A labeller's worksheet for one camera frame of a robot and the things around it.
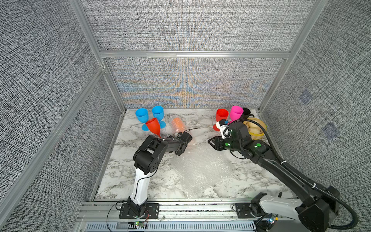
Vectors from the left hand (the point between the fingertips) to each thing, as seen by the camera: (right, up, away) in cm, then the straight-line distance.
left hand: (164, 139), depth 97 cm
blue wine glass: (-14, +16, -2) cm, 21 cm away
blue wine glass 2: (-4, +19, +1) cm, 19 cm away
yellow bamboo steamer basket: (+63, +2, +2) cm, 63 cm away
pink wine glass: (+48, +18, 0) cm, 52 cm away
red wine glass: (+39, +17, 0) cm, 42 cm away
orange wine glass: (+9, +10, +3) cm, 14 cm away
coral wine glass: (-6, +10, -6) cm, 13 cm away
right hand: (+27, +4, -23) cm, 36 cm away
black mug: (+58, +18, +7) cm, 61 cm away
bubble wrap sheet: (+23, -15, -10) cm, 29 cm away
